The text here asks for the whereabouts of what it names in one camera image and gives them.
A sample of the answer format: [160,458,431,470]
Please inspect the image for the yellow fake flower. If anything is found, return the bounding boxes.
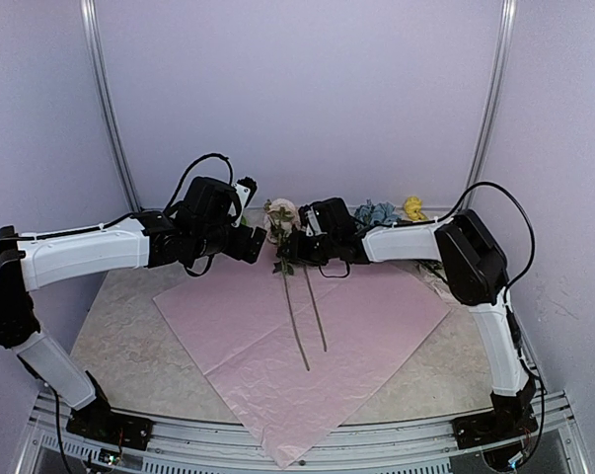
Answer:
[403,196,427,222]

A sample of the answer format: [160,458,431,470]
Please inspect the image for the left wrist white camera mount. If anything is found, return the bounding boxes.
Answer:
[229,177,258,228]

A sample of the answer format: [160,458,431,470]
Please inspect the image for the pink fake rose stems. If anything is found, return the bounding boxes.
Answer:
[262,197,329,371]

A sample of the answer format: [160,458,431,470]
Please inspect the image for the blue fake flower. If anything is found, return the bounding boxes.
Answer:
[353,199,400,229]

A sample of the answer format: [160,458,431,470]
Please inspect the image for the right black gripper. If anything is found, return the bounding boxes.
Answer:
[276,230,337,267]

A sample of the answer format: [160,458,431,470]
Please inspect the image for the right aluminium corner post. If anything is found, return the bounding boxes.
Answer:
[466,0,518,188]

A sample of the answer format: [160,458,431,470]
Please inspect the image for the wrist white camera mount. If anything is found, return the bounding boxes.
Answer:
[229,177,258,228]
[300,205,323,237]

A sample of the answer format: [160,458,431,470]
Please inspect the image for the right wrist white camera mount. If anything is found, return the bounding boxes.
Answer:
[300,205,323,237]

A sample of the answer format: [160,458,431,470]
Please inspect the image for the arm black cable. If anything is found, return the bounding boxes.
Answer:
[449,181,548,435]
[0,153,234,352]

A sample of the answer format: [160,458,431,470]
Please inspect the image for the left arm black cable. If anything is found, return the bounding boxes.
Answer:
[0,153,234,352]

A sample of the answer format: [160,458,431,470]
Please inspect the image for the purple wrapping paper sheet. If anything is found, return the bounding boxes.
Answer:
[151,261,451,468]

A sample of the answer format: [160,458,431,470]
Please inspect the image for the left aluminium corner post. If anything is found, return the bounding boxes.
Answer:
[80,0,141,211]

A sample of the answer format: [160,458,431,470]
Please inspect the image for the cream printed ribbon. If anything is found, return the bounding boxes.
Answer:
[415,261,451,298]

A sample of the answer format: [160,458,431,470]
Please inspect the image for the aluminium corner post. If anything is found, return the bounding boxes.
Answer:
[80,0,141,211]
[466,0,518,188]

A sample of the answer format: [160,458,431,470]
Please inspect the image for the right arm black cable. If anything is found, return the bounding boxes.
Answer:
[449,181,548,435]

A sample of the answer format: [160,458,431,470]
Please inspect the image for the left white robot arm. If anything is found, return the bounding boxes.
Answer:
[0,177,265,439]

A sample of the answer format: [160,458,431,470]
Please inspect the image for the aluminium front rail frame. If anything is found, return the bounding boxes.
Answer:
[12,392,590,473]

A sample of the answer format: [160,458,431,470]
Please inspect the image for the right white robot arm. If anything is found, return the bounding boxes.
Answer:
[277,197,537,438]

